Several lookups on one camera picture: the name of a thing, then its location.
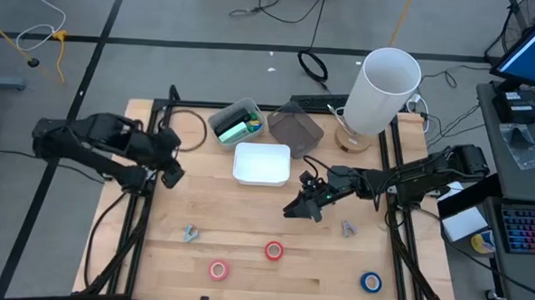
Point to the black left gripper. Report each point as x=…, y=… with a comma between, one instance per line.
x=166, y=146

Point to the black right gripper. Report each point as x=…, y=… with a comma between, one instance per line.
x=338, y=185

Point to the lavender staple remover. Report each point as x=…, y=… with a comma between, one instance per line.
x=349, y=229

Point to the red tape roll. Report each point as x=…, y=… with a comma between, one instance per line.
x=266, y=250

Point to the grey-blue staple remover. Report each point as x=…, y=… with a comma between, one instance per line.
x=190, y=233

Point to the mint green stapler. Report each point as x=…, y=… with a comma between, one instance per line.
x=233, y=133

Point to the blue tape roll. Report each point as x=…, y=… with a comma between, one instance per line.
x=363, y=282

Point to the pink tape roll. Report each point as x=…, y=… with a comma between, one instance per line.
x=210, y=269

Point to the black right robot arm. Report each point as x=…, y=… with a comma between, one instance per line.
x=429, y=170

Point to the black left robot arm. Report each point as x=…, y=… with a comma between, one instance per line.
x=92, y=133

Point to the white plastic bin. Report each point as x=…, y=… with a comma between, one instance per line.
x=261, y=163

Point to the dark translucent plastic bin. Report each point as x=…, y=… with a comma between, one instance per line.
x=295, y=131

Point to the light grey plastic bin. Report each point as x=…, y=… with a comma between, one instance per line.
x=255, y=108

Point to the white shade table lamp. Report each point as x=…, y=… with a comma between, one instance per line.
x=378, y=91

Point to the white box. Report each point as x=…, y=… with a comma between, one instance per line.
x=463, y=224

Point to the yellow blue round object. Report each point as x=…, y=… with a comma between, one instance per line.
x=482, y=243

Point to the grey side desk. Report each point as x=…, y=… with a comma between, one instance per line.
x=519, y=188

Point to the rainbow backlit keyboard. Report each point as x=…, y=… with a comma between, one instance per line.
x=528, y=229

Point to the clear plastic bag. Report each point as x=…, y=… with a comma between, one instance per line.
x=521, y=145

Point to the black mini computer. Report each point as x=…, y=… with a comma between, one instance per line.
x=518, y=106

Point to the computer monitor blue screen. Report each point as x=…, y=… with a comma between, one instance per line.
x=534, y=53

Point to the black floor fan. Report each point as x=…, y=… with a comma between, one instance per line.
x=526, y=21

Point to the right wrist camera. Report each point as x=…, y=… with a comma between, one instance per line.
x=309, y=179

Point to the black table frame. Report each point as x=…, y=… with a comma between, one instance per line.
x=188, y=104

